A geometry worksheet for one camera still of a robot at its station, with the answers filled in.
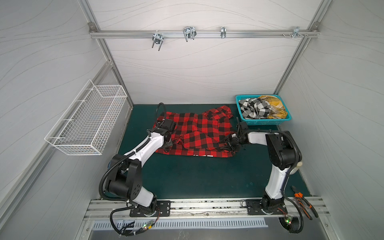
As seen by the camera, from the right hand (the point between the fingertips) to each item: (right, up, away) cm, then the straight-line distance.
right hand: (220, 141), depth 96 cm
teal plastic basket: (+33, +13, +7) cm, 36 cm away
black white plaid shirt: (+27, +22, +11) cm, 37 cm away
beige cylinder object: (+39, -9, -18) cm, 44 cm away
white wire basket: (-67, +12, -27) cm, 74 cm away
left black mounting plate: (-32, -31, -22) cm, 50 cm away
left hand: (-35, +2, -7) cm, 36 cm away
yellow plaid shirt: (+42, +21, +7) cm, 47 cm away
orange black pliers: (+38, -26, -20) cm, 50 cm away
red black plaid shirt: (-14, +4, +2) cm, 14 cm away
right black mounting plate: (+13, -29, -23) cm, 39 cm away
